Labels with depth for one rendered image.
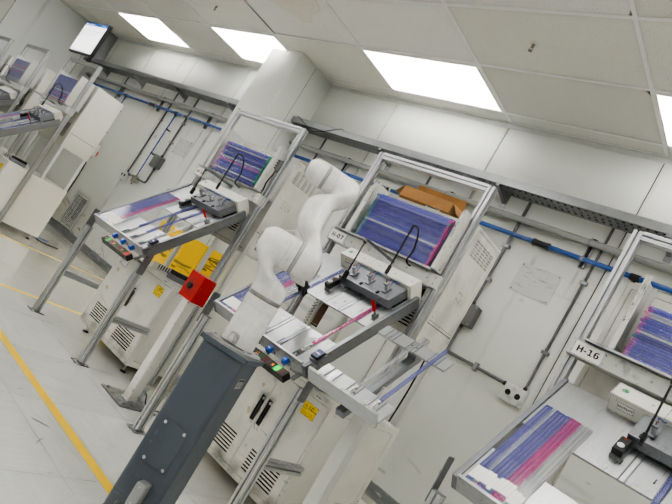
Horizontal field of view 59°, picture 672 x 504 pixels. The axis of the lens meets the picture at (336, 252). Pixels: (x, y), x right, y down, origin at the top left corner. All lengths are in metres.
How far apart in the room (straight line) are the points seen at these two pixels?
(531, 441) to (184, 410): 1.18
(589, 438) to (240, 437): 1.58
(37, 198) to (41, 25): 4.61
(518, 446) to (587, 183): 2.72
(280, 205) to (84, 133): 3.25
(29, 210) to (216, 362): 5.02
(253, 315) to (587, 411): 1.28
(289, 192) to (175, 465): 2.39
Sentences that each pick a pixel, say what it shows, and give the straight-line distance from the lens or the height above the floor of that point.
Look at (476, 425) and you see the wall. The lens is 4.20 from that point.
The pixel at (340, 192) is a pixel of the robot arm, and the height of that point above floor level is 1.36.
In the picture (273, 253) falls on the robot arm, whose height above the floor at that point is 1.03.
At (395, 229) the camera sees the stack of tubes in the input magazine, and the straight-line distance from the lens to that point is 3.05.
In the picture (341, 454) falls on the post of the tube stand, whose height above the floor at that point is 0.51.
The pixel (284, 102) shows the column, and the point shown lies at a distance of 6.04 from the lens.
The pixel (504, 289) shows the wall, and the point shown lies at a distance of 4.39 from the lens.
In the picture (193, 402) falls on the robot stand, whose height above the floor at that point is 0.50.
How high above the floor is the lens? 0.97
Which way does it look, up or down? 5 degrees up
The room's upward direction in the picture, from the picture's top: 31 degrees clockwise
